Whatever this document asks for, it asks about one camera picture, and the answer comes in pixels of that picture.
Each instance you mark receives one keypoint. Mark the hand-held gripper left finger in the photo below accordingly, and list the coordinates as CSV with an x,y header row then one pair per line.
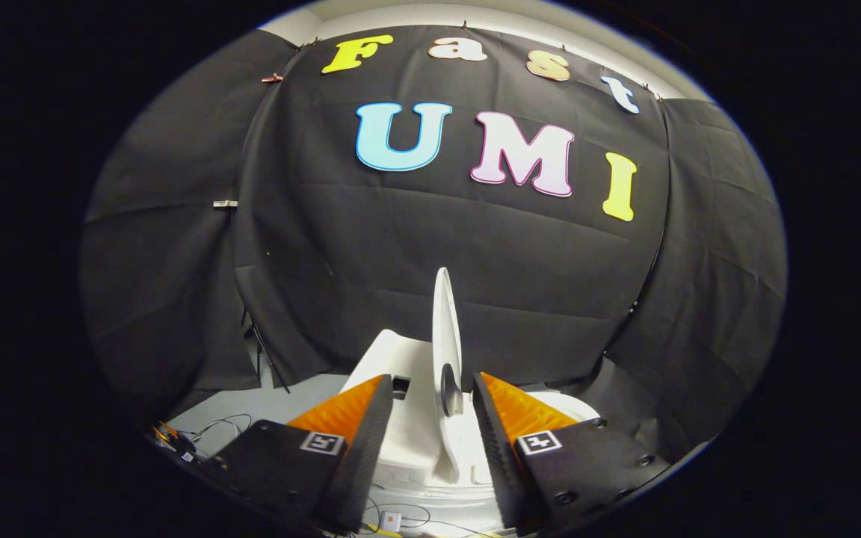
x,y
359,463

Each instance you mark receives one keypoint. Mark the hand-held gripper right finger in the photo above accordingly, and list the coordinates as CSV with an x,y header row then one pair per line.
x,y
498,463

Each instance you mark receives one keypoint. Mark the black round lid lifter tab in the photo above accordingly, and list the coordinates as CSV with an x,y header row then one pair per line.
x,y
451,392

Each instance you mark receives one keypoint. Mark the white toilet tank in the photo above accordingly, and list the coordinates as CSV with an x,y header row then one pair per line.
x,y
400,355

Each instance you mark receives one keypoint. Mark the small white orange box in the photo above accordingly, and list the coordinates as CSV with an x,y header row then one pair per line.
x,y
392,521

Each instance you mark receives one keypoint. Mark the black stand legs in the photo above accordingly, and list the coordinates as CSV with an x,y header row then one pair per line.
x,y
266,351

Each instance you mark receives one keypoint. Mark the black backdrop cloth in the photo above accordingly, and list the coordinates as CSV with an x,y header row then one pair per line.
x,y
415,239

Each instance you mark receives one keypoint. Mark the copper cloth clip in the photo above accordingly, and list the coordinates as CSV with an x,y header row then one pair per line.
x,y
272,78

